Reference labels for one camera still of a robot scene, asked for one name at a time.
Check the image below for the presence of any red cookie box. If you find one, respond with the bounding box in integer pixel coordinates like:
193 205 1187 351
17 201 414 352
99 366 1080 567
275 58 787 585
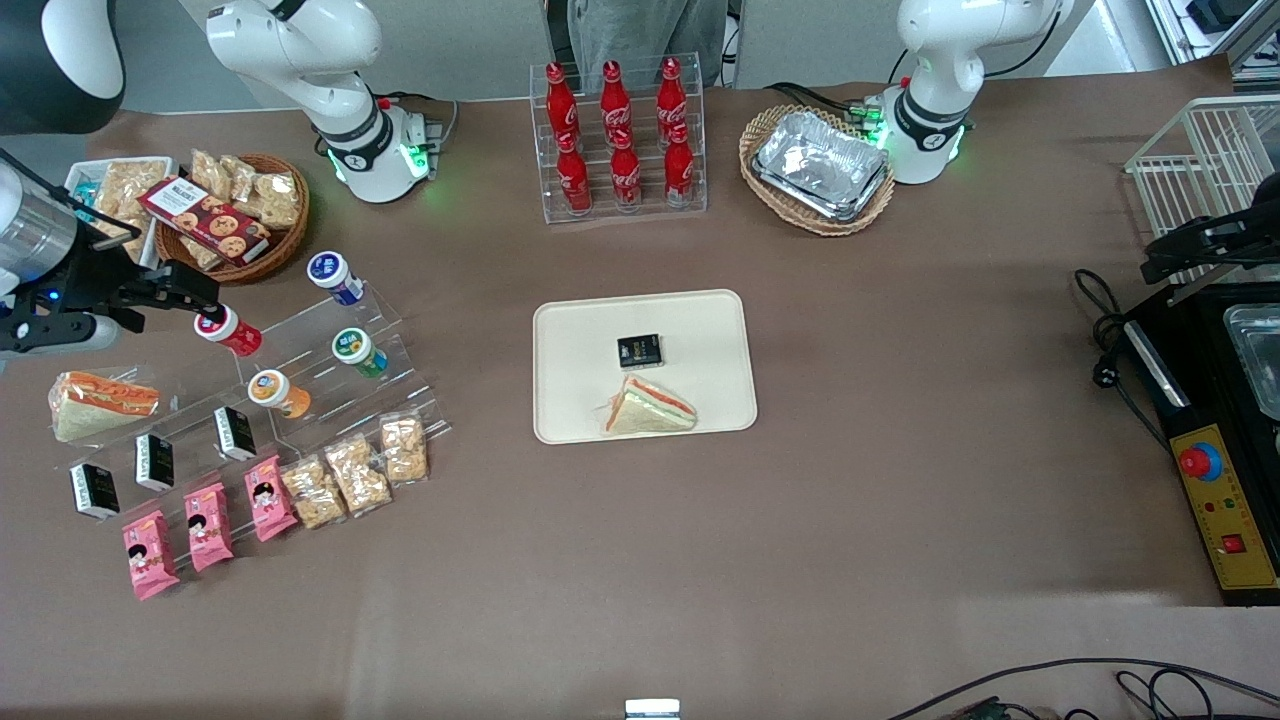
137 177 273 264

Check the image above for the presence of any grey metal handle bar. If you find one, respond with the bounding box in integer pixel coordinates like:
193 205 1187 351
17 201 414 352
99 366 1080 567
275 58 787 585
1125 320 1191 409

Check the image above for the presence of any red gum bottle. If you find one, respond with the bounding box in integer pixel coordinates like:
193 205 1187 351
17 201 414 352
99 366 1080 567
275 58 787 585
194 304 264 358

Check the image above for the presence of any clear acrylic bottle rack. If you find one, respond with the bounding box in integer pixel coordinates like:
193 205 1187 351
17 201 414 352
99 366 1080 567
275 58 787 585
529 52 708 225

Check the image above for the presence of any long black cable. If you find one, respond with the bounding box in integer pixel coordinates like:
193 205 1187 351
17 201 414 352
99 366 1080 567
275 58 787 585
885 657 1280 720

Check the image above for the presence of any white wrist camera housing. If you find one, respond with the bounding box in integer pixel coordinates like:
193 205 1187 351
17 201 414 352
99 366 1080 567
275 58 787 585
0 310 123 357

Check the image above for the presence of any orange gum bottle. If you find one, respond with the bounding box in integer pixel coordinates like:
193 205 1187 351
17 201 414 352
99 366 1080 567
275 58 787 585
247 368 313 420

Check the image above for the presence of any steel food pan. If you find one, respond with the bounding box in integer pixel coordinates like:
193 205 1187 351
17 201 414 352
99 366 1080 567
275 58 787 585
1222 303 1280 421

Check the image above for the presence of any clear acrylic step stand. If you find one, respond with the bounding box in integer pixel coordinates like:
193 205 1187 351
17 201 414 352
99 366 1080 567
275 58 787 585
200 283 406 441
55 365 453 531

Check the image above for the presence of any pink snack packet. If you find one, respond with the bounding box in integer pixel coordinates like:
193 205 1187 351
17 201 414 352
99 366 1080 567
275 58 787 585
184 482 236 573
122 510 182 602
244 455 299 543

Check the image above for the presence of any coiled black cable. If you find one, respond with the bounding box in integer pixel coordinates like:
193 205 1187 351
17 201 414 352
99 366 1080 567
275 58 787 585
1115 668 1219 720

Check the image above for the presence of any white plastic box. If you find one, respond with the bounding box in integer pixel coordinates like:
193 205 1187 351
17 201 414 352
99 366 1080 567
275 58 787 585
65 158 181 269

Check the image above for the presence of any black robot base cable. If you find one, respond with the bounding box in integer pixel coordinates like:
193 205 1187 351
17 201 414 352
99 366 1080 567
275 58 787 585
375 90 461 153
765 80 886 129

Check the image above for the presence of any wrapped triangle sandwich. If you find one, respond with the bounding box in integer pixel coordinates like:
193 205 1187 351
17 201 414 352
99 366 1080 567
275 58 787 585
603 374 698 436
48 370 161 444

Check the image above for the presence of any green gum bottle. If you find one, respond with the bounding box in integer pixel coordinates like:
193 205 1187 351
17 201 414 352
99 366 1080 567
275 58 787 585
331 327 390 379

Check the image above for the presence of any light wicker basket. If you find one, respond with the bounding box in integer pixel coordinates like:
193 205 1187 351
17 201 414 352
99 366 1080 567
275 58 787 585
739 104 897 237

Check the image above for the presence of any aluminium foil container stack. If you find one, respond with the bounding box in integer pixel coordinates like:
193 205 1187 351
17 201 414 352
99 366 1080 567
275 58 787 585
752 110 891 221

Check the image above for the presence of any white wire rack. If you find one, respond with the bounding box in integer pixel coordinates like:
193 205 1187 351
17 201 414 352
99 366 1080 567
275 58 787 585
1124 95 1280 286

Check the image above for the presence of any dark brown wicker basket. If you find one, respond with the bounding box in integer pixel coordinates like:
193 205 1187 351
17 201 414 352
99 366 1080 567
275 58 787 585
155 153 311 286

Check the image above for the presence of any red cola bottle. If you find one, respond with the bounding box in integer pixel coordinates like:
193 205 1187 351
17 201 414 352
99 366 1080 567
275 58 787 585
599 60 633 146
556 132 593 214
655 57 689 141
545 62 581 151
663 122 696 206
610 130 643 208

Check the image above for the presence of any aluminium frame shelf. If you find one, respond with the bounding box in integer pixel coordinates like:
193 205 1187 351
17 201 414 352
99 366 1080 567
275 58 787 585
1145 0 1280 83

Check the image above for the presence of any black power cable with plug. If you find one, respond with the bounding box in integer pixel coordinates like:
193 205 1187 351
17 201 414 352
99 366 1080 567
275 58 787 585
1074 268 1171 446

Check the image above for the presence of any black machine with yellow panel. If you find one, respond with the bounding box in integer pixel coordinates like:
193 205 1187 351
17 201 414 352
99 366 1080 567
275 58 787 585
1118 283 1280 608

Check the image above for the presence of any clear bagged cracker snack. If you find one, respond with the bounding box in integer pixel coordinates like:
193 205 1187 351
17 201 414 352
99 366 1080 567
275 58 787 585
95 160 171 246
250 172 304 231
190 148 236 201
378 412 431 487
220 155 265 207
323 433 393 517
280 455 348 531

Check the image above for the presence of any beige plastic tray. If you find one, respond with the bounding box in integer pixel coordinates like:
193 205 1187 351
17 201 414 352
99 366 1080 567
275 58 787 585
532 289 759 445

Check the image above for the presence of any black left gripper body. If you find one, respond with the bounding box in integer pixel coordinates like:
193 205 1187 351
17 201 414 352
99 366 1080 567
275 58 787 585
1143 176 1280 269

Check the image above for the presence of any blue gum bottle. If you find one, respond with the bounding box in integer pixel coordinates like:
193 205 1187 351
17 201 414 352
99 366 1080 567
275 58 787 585
306 250 366 307

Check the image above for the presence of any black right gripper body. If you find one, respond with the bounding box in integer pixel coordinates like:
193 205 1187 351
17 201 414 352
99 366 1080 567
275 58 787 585
0 240 153 336

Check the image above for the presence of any person in grey trousers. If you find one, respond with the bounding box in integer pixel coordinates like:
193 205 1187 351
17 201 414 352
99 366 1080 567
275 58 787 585
548 0 729 89

